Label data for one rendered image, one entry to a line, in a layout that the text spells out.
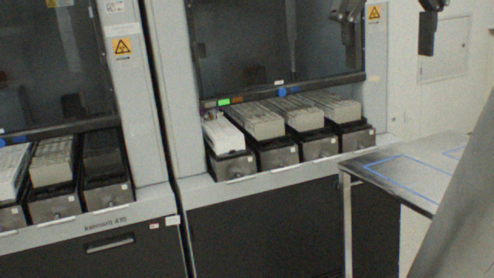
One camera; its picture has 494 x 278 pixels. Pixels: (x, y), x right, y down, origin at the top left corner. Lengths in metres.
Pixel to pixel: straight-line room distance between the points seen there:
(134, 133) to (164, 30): 0.33
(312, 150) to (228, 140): 0.30
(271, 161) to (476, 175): 1.22
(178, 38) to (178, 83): 0.13
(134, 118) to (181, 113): 0.14
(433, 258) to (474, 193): 0.07
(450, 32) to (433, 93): 0.44
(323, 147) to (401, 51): 1.72
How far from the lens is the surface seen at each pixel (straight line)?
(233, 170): 1.40
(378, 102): 1.68
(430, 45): 0.76
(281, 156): 1.44
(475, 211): 0.25
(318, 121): 1.55
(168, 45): 1.35
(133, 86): 1.36
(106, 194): 1.36
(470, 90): 3.60
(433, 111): 3.41
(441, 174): 1.22
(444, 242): 0.28
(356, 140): 1.56
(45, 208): 1.38
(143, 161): 1.42
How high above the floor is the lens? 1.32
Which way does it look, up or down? 20 degrees down
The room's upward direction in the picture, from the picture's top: 6 degrees counter-clockwise
